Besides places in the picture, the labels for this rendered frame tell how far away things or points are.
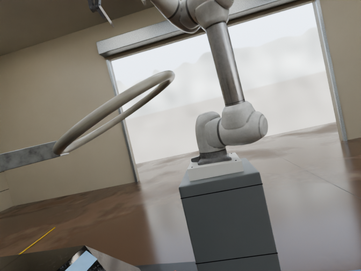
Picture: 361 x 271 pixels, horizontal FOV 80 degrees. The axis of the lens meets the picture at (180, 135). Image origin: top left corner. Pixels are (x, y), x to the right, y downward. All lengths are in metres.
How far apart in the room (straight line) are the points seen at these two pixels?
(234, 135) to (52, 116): 5.84
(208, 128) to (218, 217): 0.45
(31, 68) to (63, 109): 1.38
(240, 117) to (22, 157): 0.84
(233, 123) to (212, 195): 0.36
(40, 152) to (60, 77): 5.75
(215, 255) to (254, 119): 0.69
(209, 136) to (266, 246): 0.59
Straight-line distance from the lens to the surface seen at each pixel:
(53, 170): 6.71
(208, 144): 1.16
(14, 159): 0.80
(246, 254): 1.23
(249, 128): 1.04
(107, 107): 0.57
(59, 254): 0.73
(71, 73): 6.33
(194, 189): 1.09
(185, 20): 1.17
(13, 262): 0.82
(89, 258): 0.69
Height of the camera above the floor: 1.08
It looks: 2 degrees down
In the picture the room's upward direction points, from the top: 13 degrees counter-clockwise
